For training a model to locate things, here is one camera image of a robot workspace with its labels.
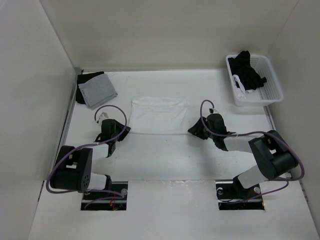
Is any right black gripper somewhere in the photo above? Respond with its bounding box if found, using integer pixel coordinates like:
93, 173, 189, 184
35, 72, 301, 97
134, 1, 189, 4
187, 116, 216, 140

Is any white tank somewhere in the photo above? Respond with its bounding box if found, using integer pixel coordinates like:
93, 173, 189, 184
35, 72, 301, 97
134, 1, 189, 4
232, 74, 254, 99
129, 96, 189, 135

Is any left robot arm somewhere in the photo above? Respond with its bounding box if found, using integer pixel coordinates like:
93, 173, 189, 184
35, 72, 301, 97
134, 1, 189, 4
48, 119, 131, 200

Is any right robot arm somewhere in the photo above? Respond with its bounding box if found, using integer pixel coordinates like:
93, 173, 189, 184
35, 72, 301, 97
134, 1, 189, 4
188, 113, 298, 200

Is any folded grey tank top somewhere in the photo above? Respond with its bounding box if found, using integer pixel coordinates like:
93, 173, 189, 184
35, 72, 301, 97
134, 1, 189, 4
79, 73, 118, 110

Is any white tank top in basket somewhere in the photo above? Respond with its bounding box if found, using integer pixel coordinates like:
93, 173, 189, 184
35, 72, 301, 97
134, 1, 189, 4
232, 74, 254, 99

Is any folded black tank top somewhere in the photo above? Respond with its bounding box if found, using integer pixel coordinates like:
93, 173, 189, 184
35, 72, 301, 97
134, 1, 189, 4
75, 71, 104, 105

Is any crumpled black tank top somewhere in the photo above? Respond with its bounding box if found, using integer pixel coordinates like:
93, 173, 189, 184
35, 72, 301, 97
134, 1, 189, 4
228, 50, 267, 91

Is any white plastic basket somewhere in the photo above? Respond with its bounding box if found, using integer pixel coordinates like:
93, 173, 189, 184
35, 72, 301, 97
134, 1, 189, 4
225, 54, 284, 107

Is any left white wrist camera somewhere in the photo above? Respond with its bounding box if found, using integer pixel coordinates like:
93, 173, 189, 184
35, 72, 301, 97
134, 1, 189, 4
97, 112, 109, 126

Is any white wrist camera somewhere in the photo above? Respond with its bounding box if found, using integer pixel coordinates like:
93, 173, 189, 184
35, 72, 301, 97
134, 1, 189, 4
209, 108, 219, 115
97, 112, 109, 126

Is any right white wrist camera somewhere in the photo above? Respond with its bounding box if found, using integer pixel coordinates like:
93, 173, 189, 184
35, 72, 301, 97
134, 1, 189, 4
209, 108, 219, 115

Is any left metal table rail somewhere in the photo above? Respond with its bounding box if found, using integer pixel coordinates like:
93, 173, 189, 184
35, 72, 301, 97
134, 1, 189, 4
49, 66, 83, 173

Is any metal table rail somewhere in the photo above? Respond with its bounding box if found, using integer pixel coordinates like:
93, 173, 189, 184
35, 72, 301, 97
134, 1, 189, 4
49, 66, 83, 173
263, 106, 296, 181

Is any right metal table rail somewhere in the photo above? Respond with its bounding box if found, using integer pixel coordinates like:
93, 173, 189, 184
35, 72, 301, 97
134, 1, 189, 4
263, 106, 296, 181

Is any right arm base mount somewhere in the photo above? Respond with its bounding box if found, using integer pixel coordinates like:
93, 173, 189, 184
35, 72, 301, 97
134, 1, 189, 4
215, 181, 265, 211

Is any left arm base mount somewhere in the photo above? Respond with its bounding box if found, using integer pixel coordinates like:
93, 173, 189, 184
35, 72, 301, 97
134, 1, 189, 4
80, 181, 129, 211

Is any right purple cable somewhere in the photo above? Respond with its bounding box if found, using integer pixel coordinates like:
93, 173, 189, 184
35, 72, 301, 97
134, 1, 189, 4
199, 99, 306, 205

